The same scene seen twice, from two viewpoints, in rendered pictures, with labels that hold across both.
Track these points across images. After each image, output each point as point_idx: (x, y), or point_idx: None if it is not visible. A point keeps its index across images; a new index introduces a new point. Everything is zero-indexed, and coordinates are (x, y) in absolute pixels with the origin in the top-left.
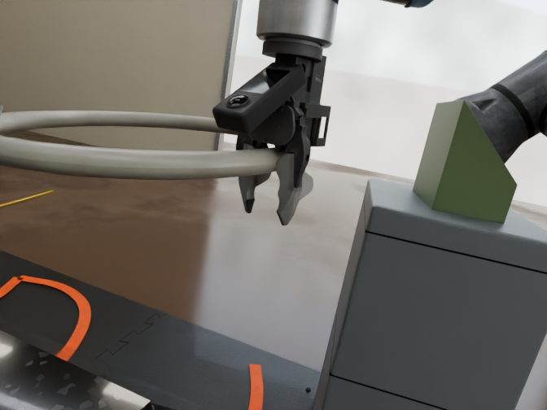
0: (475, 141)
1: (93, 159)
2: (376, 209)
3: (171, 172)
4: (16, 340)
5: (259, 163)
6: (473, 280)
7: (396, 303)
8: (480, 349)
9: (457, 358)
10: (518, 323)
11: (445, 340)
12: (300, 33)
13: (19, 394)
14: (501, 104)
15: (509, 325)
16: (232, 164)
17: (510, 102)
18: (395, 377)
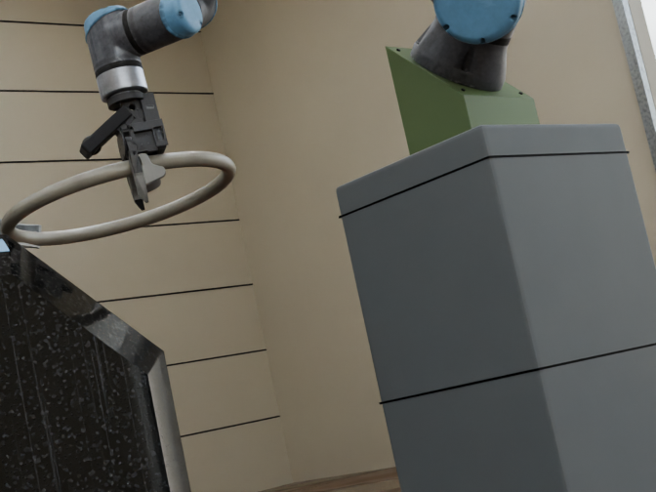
0: (411, 76)
1: (31, 197)
2: (337, 189)
3: (62, 188)
4: None
5: (113, 169)
6: (428, 211)
7: (389, 277)
8: (469, 284)
9: (458, 308)
10: (479, 232)
11: (440, 293)
12: (108, 91)
13: None
14: (432, 26)
15: (474, 240)
16: (94, 174)
17: (437, 20)
18: (426, 368)
